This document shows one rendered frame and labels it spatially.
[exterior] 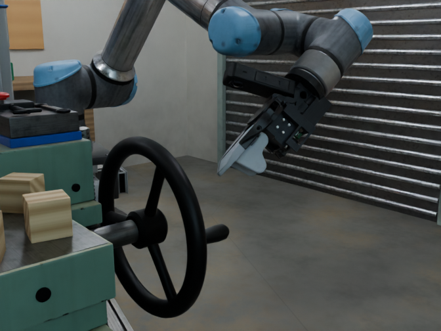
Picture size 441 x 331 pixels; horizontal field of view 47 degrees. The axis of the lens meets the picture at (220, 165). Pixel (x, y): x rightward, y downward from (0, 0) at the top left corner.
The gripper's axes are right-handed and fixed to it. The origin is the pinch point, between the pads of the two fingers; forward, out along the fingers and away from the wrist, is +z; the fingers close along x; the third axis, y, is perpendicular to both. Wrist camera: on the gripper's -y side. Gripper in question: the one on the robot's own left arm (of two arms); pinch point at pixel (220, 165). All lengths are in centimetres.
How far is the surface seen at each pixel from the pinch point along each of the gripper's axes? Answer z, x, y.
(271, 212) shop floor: -70, 243, 72
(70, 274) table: 24.4, -22.8, -6.5
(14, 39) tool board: -56, 311, -145
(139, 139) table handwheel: 5.0, 1.7, -11.7
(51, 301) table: 27.3, -22.8, -6.2
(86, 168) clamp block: 13.5, 0.4, -14.3
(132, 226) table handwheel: 15.2, 4.6, -3.6
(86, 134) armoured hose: 9.8, 1.8, -17.8
